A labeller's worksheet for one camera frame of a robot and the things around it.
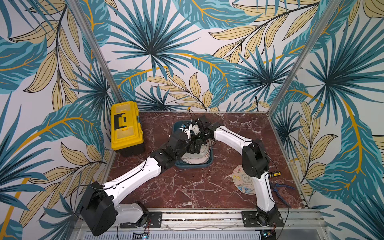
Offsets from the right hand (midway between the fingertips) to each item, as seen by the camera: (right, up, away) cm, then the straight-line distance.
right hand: (190, 143), depth 93 cm
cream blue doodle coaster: (+31, -22, -8) cm, 39 cm away
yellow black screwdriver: (+50, -17, -7) cm, 53 cm away
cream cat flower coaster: (+6, -9, -1) cm, 11 cm away
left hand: (+2, +3, -16) cm, 16 cm away
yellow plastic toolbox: (-36, +7, -7) cm, 38 cm away
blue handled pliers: (+47, -23, -10) cm, 54 cm away
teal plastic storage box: (-6, -12, 0) cm, 14 cm away
